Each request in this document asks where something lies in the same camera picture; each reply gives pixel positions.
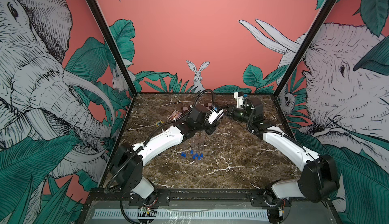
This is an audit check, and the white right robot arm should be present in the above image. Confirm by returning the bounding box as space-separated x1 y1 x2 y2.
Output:
227 92 340 203

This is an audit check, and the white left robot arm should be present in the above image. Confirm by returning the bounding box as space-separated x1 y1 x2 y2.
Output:
104 105 224 199

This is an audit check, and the brown checkered chess board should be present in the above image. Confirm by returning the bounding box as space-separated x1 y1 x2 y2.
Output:
181 103 212 114

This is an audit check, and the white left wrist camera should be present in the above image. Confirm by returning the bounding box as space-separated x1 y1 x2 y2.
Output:
208 106 224 124

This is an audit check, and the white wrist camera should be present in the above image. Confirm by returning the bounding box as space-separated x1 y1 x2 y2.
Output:
234 91 244 109
208 106 224 124

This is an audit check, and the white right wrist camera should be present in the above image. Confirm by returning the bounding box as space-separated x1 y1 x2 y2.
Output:
234 91 244 109

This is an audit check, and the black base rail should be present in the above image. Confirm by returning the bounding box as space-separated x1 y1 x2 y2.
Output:
88 188 330 208

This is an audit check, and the white slotted cable duct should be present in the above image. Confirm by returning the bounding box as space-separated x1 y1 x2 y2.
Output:
92 208 269 222

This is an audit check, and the black frame post right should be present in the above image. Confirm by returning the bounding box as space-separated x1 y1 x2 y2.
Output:
273 0 337 98

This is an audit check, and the black frame post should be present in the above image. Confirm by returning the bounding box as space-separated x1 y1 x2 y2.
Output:
86 0 138 97
273 0 337 98

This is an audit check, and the black frame post left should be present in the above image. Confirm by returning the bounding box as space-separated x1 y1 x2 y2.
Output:
86 0 138 97

